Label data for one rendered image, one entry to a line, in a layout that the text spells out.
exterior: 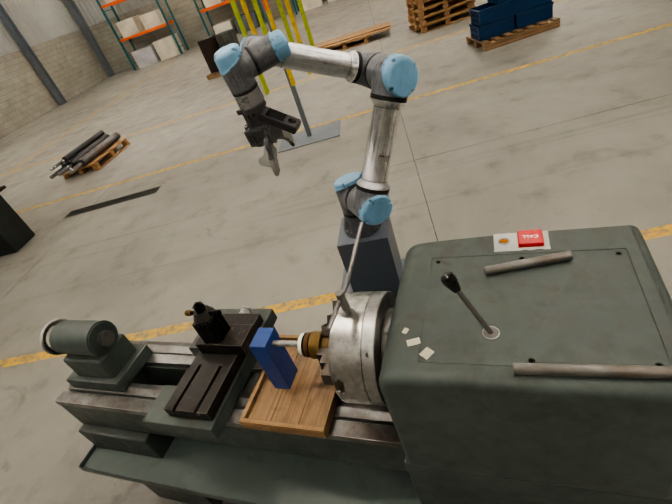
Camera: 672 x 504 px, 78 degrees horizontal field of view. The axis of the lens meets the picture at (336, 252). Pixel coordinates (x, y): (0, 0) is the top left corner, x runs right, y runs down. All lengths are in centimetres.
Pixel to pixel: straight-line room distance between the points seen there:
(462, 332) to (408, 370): 15
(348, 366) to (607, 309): 59
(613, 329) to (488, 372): 26
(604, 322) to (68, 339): 175
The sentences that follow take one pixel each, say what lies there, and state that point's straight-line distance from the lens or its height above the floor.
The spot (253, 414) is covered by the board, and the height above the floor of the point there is 89.
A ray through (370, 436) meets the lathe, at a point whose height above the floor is 87.
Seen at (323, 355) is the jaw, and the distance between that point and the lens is 121.
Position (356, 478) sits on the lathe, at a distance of 165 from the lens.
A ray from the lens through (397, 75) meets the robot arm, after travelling 132.
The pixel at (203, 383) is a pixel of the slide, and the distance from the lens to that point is 156.
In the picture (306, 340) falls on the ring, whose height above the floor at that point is 112.
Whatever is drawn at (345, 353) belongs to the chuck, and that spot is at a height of 119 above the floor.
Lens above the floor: 200
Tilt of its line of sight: 35 degrees down
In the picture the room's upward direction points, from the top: 21 degrees counter-clockwise
